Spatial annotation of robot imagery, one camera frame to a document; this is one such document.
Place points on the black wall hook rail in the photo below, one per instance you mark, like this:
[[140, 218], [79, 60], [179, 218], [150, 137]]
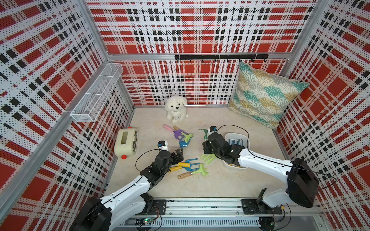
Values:
[[222, 57]]

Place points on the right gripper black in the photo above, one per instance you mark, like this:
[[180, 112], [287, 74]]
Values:
[[206, 144]]

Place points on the cream retro toaster toy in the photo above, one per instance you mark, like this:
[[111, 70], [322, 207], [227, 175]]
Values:
[[126, 143]]

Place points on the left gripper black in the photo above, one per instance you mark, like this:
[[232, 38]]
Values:
[[180, 157]]

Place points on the light green rake near purple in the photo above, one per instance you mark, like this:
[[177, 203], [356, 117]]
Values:
[[186, 136]]

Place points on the white plush dog toy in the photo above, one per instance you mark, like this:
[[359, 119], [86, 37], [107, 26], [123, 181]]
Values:
[[176, 107]]

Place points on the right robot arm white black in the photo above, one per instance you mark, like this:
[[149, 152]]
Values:
[[300, 182]]

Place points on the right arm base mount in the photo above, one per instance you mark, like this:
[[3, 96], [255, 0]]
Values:
[[258, 207]]

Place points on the light green rake wooden handle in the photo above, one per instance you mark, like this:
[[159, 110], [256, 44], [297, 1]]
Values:
[[201, 170]]

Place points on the teal yellow patterned pillow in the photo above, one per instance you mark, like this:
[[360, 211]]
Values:
[[262, 96]]

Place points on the white wire mesh shelf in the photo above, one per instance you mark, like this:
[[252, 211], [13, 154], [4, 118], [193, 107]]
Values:
[[91, 104]]

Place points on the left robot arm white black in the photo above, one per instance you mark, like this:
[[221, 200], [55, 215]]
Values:
[[108, 212]]

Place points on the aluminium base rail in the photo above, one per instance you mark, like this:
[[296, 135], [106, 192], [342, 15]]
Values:
[[225, 213]]

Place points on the white plastic storage box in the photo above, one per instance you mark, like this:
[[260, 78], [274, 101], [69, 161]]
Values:
[[232, 135]]

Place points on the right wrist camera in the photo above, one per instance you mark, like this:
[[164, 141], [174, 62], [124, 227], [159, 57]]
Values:
[[212, 129]]

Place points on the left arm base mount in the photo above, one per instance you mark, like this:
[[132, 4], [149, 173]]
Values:
[[153, 206]]

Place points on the light green fork wooden handle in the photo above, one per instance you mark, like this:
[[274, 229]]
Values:
[[208, 158]]

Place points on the purple rake pink handle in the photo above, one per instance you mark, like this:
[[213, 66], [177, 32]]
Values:
[[178, 134]]

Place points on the blue rake yellow handle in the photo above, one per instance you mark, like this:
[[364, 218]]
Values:
[[189, 165], [183, 143], [239, 142]]

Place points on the dark green rake wooden handle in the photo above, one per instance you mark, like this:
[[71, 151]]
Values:
[[205, 133]]

